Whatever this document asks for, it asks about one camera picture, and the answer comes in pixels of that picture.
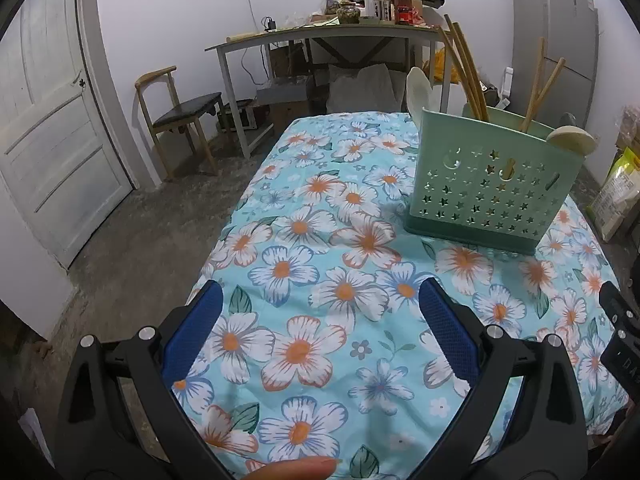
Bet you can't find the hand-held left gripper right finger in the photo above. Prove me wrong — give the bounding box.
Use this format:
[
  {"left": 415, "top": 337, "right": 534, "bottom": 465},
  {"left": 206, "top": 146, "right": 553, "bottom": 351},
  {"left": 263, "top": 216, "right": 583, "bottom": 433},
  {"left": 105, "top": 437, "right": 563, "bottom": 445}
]
[{"left": 410, "top": 277, "right": 588, "bottom": 480}]

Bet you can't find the wooden chair with dark seat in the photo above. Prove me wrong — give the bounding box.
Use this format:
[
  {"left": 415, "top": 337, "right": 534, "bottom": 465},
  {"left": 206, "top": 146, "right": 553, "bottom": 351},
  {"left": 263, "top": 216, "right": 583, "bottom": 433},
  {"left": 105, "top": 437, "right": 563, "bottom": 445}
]
[{"left": 135, "top": 66, "right": 226, "bottom": 181}]

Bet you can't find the white paper sheet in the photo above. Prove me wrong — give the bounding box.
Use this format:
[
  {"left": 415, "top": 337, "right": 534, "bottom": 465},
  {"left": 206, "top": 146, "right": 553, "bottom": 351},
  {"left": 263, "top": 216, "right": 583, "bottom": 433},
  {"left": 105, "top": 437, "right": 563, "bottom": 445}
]
[{"left": 20, "top": 407, "right": 53, "bottom": 466}]

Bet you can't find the white plastic spoon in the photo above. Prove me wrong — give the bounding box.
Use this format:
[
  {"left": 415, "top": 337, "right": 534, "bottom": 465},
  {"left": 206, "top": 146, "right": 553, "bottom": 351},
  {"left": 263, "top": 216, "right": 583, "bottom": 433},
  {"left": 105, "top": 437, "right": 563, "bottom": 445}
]
[{"left": 405, "top": 67, "right": 435, "bottom": 126}]

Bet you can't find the white panelled door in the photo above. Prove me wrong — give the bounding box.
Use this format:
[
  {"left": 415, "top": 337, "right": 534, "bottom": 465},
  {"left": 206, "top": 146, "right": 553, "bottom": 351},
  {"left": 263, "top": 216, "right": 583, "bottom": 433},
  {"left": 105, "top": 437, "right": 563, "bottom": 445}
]
[{"left": 0, "top": 0, "right": 136, "bottom": 268}]

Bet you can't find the person's left hand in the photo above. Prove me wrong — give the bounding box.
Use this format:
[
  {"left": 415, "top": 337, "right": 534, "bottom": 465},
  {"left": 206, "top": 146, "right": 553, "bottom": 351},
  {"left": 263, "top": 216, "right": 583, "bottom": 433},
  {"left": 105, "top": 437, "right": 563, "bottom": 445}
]
[{"left": 244, "top": 456, "right": 337, "bottom": 480}]

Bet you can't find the grey pillow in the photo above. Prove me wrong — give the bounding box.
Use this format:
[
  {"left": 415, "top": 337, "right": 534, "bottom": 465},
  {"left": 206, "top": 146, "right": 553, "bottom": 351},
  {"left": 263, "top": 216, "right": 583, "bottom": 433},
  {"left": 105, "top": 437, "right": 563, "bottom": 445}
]
[{"left": 327, "top": 62, "right": 405, "bottom": 115}]

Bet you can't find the grey storage box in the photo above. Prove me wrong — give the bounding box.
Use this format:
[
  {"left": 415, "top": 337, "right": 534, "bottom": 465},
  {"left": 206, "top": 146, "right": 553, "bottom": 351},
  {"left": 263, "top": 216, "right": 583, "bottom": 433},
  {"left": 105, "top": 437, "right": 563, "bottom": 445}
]
[{"left": 256, "top": 75, "right": 316, "bottom": 107}]

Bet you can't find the orange plastic bag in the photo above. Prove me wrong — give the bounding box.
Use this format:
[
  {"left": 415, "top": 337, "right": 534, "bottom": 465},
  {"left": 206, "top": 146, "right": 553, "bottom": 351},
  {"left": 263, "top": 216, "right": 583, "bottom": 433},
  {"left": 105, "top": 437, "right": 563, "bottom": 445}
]
[{"left": 422, "top": 49, "right": 451, "bottom": 83}]

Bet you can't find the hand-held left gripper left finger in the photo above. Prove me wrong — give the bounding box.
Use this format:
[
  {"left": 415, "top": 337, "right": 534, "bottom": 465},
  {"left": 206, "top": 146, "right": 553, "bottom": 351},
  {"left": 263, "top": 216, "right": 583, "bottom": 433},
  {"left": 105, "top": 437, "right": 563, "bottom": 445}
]
[{"left": 56, "top": 280, "right": 236, "bottom": 480}]

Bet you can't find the grey metal-legged table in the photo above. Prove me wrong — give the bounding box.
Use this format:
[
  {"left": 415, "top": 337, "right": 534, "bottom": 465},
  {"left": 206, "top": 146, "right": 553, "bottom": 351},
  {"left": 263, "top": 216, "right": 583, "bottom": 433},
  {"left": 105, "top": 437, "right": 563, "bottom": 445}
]
[{"left": 204, "top": 24, "right": 451, "bottom": 160}]

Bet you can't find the yellow white rice sack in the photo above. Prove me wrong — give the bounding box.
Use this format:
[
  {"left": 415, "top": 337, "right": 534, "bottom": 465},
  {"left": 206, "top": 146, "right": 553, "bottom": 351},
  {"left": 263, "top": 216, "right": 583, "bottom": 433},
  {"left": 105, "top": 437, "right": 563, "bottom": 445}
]
[{"left": 586, "top": 147, "right": 640, "bottom": 243}]

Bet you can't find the beige plastic soup ladle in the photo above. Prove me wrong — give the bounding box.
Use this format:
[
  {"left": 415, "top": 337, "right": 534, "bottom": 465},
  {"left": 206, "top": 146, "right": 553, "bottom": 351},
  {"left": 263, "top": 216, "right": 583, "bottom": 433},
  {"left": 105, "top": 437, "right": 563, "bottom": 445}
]
[{"left": 546, "top": 127, "right": 598, "bottom": 157}]

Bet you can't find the blue floral blanket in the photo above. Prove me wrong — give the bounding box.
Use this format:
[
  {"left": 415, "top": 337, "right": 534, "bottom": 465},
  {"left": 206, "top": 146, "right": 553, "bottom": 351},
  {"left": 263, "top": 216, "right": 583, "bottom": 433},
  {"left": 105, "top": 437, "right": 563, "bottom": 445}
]
[{"left": 185, "top": 110, "right": 631, "bottom": 480}]

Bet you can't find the bundle of bamboo chopsticks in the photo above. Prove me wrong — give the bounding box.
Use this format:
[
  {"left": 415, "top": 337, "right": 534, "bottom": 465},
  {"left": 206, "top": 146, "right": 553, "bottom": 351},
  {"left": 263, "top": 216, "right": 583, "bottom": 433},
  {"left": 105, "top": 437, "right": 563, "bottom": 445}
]
[{"left": 437, "top": 14, "right": 567, "bottom": 133}]

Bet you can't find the green plastic utensil holder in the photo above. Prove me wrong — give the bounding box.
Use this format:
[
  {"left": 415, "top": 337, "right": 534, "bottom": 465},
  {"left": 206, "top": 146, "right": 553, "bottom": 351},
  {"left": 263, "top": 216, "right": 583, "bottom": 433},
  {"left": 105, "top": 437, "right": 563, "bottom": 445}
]
[{"left": 404, "top": 102, "right": 586, "bottom": 256}]

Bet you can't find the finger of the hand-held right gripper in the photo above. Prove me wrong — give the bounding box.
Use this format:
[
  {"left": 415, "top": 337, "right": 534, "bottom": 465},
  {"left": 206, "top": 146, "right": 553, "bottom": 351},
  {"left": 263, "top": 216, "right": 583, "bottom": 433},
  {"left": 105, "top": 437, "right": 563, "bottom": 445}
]
[{"left": 599, "top": 280, "right": 640, "bottom": 333}]

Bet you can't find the dark green sack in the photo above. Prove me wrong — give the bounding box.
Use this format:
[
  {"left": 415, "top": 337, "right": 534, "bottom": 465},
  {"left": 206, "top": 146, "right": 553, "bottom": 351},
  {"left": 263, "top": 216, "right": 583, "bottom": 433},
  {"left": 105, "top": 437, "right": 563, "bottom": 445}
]
[{"left": 480, "top": 85, "right": 511, "bottom": 110}]

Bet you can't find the grey refrigerator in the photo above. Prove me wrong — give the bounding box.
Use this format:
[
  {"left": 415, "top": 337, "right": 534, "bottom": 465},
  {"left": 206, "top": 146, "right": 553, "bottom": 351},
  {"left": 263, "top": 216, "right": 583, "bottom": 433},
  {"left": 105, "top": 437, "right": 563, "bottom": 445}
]
[{"left": 510, "top": 0, "right": 601, "bottom": 128}]

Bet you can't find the black metal crate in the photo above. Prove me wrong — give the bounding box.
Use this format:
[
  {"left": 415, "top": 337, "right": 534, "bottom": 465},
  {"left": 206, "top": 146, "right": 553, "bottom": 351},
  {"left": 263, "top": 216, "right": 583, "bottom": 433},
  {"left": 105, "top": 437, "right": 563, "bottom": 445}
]
[{"left": 216, "top": 99, "right": 258, "bottom": 133}]

